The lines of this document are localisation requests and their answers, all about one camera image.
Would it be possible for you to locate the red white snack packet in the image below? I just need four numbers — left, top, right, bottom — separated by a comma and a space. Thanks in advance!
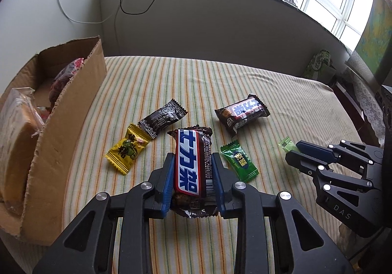
37, 106, 52, 123

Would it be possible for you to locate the light green candy wrapper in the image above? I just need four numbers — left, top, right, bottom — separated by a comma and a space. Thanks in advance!
278, 137, 299, 152

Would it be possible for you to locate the black candy wrapper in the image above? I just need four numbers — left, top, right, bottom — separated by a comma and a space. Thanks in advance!
137, 99, 187, 138

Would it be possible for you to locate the red clear chocolate cake pack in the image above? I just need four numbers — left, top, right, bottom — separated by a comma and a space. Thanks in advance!
49, 58, 84, 107

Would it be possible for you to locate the open cardboard box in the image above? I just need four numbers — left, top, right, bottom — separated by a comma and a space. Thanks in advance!
1, 36, 106, 246

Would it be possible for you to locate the green printed bag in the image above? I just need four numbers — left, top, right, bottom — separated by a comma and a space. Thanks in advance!
302, 50, 336, 85

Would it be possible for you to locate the long Snickers bar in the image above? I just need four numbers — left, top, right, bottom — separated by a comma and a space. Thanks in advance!
167, 125, 218, 218

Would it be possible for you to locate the bagged sliced bread loaf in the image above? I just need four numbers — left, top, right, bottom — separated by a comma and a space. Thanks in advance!
1, 87, 44, 216

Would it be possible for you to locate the yellow candy wrapper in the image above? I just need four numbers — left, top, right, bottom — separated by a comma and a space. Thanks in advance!
105, 123, 152, 174

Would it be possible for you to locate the lace covered side furniture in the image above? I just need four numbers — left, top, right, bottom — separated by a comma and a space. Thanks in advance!
340, 58, 385, 147

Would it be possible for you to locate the striped tablecloth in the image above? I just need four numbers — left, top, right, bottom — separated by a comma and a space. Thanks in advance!
60, 55, 378, 274

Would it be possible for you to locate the short Snickers bar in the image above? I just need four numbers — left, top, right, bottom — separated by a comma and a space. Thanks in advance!
215, 94, 270, 137

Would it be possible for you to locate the colourful wall map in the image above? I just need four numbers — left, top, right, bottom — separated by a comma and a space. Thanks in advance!
355, 0, 391, 85

